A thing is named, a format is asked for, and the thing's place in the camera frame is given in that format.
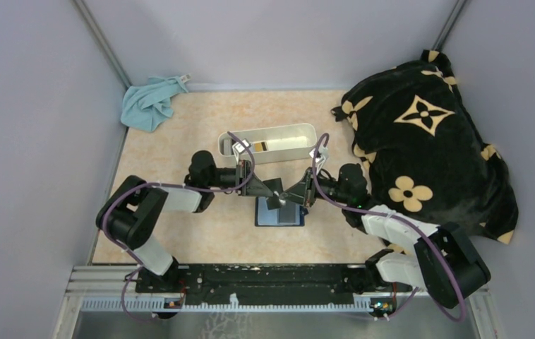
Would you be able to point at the light blue cloth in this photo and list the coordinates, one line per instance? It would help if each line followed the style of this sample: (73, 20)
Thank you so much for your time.
(145, 107)

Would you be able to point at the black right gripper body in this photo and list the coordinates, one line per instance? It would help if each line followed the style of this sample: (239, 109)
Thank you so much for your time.
(308, 184)

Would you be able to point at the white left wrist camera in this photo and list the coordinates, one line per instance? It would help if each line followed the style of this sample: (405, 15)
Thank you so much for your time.
(241, 149)

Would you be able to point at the grey card in holder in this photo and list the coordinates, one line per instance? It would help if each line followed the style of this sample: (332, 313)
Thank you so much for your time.
(287, 214)

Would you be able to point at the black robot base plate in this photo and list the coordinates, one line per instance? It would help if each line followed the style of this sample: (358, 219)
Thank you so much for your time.
(317, 284)

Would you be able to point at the aluminium frame rail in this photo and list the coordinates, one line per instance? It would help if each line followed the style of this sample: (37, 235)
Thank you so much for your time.
(113, 288)

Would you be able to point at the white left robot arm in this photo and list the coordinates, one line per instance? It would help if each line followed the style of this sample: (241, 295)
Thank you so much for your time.
(129, 217)

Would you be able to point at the white oval plastic bin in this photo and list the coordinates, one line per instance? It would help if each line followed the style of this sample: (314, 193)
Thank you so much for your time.
(285, 143)

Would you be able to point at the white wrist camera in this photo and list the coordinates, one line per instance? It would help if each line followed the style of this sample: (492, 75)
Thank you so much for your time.
(320, 156)
(241, 149)

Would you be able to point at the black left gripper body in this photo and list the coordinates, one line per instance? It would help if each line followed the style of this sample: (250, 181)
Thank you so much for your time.
(243, 177)

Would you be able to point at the black gold patterned blanket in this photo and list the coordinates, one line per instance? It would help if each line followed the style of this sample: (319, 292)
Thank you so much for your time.
(423, 154)

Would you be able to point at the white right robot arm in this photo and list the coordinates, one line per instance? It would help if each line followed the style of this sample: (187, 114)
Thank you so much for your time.
(440, 259)

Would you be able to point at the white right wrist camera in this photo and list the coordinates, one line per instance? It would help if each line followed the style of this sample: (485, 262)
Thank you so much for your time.
(320, 156)

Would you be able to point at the blue leather card holder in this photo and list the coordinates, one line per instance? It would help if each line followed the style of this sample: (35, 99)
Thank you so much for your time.
(268, 218)

